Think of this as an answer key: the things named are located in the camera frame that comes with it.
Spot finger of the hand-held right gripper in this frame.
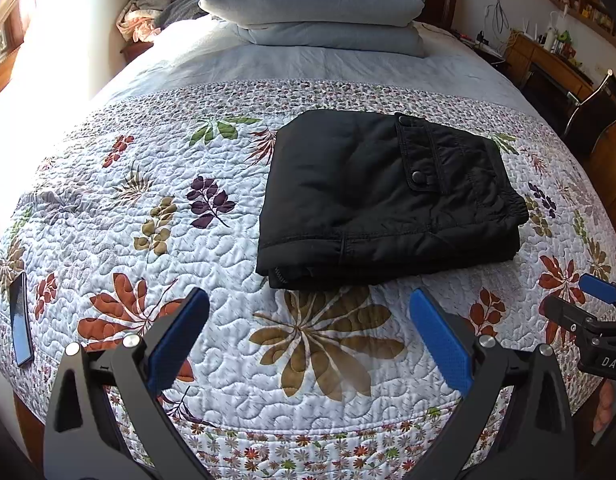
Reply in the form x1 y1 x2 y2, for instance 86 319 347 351
543 294 596 333
578 274 616 318

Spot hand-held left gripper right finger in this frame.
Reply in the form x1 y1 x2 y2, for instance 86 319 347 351
409 287 576 480

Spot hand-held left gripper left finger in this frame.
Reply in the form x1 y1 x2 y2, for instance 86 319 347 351
42 287 211 480

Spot black jacket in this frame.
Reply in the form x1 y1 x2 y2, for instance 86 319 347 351
255 109 531 291

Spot person's right hand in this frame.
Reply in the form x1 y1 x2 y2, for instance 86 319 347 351
590 377 616 448

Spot floral quilted bedspread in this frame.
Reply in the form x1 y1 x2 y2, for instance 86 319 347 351
0 15 616 480

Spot black smartphone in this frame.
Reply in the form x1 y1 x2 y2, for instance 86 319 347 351
8 271 35 367

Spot wooden desk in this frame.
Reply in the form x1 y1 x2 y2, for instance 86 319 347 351
505 30 601 128

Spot wooden nightstand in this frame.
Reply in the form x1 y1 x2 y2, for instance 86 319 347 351
120 40 155 64

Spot crumpled light clothes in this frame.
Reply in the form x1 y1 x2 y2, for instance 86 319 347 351
116 0 176 43

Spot dark striped pillow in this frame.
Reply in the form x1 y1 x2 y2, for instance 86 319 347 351
155 0 211 30

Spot folded grey duvet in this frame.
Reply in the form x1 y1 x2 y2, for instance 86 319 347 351
197 0 427 58

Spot metal frame chair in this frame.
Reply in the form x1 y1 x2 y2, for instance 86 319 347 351
563 69 616 161

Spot wooden window frame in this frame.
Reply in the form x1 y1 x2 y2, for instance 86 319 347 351
0 0 53 106

